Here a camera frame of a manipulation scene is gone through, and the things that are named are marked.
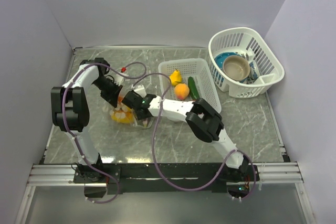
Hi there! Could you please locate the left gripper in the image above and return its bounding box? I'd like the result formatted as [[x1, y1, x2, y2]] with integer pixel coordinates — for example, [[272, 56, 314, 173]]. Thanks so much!
[[92, 77, 123, 108]]

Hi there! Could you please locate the polka dot zip bag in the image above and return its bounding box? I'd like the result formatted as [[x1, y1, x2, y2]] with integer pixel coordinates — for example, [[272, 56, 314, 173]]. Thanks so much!
[[102, 93, 153, 129]]

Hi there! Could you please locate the orange fake peach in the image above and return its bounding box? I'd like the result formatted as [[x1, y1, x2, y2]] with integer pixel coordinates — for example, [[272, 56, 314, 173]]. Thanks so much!
[[174, 83, 190, 100]]

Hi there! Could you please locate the yellow fake pear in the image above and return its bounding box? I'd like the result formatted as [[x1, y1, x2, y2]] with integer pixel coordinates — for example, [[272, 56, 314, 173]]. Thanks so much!
[[170, 69, 182, 87]]

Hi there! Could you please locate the green fake vegetable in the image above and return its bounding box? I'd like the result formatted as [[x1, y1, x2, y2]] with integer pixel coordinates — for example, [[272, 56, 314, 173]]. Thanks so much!
[[187, 77, 200, 100]]

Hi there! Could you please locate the purple fake eggplant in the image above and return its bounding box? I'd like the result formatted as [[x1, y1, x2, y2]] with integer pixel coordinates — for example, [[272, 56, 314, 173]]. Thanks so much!
[[142, 119, 148, 127]]

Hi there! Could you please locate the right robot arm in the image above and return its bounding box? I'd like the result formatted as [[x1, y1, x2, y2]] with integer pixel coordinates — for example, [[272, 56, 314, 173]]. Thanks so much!
[[122, 91, 249, 181]]

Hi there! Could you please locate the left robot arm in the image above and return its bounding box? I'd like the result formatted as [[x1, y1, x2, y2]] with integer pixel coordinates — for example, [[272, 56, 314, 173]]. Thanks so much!
[[51, 58, 122, 183]]

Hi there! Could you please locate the flat white perforated basket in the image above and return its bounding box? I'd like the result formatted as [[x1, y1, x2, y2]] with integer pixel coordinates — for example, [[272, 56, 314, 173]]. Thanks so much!
[[158, 58, 222, 113]]

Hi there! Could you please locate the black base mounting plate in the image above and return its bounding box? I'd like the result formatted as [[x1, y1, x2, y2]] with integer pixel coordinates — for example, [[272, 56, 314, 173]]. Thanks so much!
[[73, 160, 260, 198]]

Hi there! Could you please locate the blue plate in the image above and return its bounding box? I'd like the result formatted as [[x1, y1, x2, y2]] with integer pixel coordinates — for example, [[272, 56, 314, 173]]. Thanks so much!
[[214, 52, 236, 72]]

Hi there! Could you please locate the beige bowl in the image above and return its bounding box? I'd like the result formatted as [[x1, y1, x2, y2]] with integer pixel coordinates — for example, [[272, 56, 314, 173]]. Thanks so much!
[[223, 55, 250, 83]]

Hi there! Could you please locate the white oval dish basket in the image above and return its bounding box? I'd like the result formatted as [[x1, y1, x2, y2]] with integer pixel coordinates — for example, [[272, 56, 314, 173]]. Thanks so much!
[[208, 27, 285, 99]]

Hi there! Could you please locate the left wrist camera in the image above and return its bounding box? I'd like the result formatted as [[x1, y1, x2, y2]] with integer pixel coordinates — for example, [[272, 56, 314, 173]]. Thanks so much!
[[114, 67, 128, 85]]

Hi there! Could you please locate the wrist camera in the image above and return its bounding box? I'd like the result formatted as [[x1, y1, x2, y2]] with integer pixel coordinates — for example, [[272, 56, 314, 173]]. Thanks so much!
[[132, 84, 146, 98], [114, 67, 128, 85]]

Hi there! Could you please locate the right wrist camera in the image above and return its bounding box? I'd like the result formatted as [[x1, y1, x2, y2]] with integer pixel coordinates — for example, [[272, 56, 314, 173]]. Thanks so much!
[[132, 84, 146, 98]]

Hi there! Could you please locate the aluminium frame rail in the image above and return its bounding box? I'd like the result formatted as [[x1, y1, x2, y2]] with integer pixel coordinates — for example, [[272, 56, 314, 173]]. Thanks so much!
[[27, 162, 303, 186]]

